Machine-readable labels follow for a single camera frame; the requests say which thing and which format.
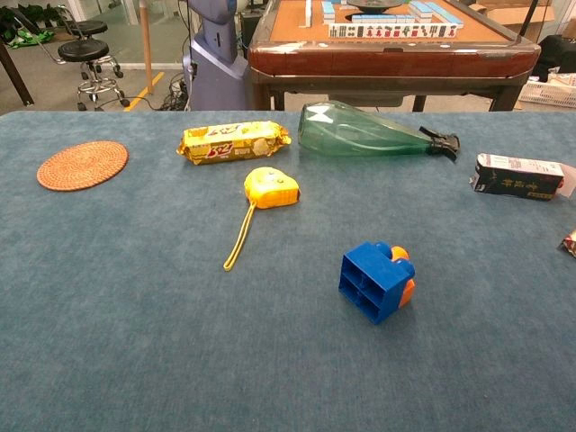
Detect white plastic basket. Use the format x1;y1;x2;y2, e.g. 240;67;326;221
517;79;576;109

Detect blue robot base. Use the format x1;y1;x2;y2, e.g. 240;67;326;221
182;0;251;113

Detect black bag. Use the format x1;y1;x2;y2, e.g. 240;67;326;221
530;34;576;85

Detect wooden pole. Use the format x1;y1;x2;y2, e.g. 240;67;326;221
139;0;155;95

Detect green spray bottle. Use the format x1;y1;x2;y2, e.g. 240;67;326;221
297;100;461;163

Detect black swivel stool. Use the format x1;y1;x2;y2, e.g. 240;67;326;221
57;38;131;113
66;19;125;80

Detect tangled floor cables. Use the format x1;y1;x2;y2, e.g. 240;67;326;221
159;74;190;113

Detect round woven coaster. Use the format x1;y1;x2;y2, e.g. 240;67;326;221
36;139;131;193

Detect yellow tape measure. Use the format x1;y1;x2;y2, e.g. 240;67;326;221
222;166;301;273

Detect blue felt table cloth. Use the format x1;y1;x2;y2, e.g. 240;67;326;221
0;110;576;432

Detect yellow biscuit packet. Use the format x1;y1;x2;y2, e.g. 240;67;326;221
176;120;293;166

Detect cardboard box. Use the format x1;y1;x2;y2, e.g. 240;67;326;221
476;0;557;44

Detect dark table leg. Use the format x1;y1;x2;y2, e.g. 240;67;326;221
0;40;35;107

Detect orange building block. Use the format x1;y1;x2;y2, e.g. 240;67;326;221
389;245;417;310

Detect blue building block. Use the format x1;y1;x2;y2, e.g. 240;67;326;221
337;240;416;326

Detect brown mahjong table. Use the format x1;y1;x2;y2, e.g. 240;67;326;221
247;0;542;113

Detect red silver foil packet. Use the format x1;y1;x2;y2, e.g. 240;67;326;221
557;228;576;258

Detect mahjong tile row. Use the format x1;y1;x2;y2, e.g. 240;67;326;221
328;22;464;40

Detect green plants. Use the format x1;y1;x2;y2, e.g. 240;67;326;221
0;3;64;50

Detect black and white carton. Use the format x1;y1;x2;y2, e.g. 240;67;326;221
469;152;576;203

